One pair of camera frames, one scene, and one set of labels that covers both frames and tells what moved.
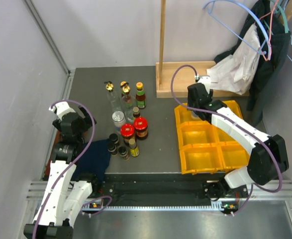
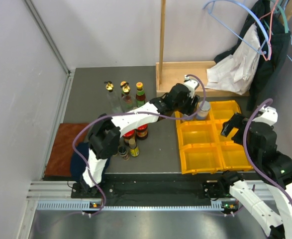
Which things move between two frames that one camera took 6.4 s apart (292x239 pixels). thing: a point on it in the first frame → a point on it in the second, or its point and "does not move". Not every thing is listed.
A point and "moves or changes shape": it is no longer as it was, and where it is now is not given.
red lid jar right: (141, 125) does not move
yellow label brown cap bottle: (134, 150) does not move
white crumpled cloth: (236, 72) does not move
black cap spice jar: (123, 152) does not move
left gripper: (87, 121) → (189, 109)
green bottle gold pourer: (126, 88) does not move
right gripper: (190, 103) → (236, 121)
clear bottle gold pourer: (113, 100) does not move
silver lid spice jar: (119, 119) moves or changes shape
